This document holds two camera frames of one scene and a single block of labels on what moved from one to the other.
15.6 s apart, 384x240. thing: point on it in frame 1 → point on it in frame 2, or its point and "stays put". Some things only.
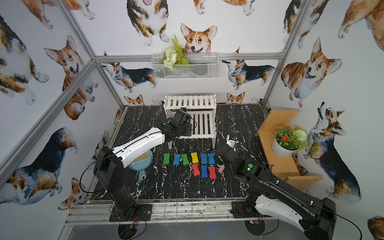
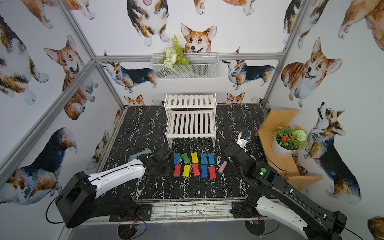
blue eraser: x=211 y=158 stays put
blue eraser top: x=177 y=158 stays put
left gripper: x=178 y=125 → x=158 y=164
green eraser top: x=185 y=159 stays put
